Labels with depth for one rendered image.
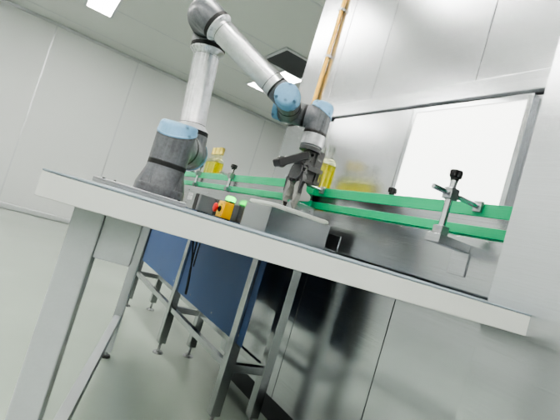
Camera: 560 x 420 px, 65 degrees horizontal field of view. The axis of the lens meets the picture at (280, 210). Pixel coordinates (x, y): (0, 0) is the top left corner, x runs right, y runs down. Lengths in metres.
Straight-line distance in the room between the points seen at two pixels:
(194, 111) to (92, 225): 0.92
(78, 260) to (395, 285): 0.44
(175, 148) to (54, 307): 0.77
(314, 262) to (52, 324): 0.36
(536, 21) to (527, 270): 0.92
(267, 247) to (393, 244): 0.69
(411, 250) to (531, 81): 0.58
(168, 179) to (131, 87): 6.21
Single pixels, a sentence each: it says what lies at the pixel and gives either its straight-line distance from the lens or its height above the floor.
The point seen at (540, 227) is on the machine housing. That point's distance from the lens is 0.84.
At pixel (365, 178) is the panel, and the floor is 1.05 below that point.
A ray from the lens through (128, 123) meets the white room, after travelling 7.42.
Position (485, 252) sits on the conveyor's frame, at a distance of 1.08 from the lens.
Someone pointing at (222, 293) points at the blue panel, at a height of 0.46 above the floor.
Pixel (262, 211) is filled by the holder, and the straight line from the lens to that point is 1.32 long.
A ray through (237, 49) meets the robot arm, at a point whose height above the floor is 1.25.
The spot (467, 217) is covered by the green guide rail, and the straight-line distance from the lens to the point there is 1.16.
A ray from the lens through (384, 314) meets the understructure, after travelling 1.53.
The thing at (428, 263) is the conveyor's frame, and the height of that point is 0.79.
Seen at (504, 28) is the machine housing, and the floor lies 1.57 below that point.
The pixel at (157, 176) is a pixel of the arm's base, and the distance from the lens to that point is 1.32.
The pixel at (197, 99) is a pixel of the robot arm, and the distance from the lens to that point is 1.51.
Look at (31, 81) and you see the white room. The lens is 7.35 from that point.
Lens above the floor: 0.75
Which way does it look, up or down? 3 degrees up
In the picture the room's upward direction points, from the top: 17 degrees clockwise
